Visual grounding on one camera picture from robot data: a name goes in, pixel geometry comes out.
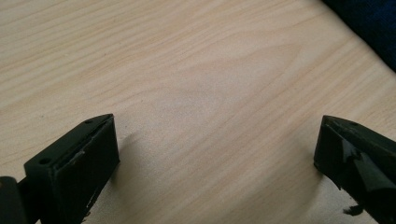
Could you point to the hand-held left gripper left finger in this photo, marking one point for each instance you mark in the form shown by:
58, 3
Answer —
74, 174

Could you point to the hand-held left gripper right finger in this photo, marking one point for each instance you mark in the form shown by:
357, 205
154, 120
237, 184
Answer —
355, 158

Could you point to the dark blue cloth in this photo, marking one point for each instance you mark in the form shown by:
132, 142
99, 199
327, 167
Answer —
373, 25

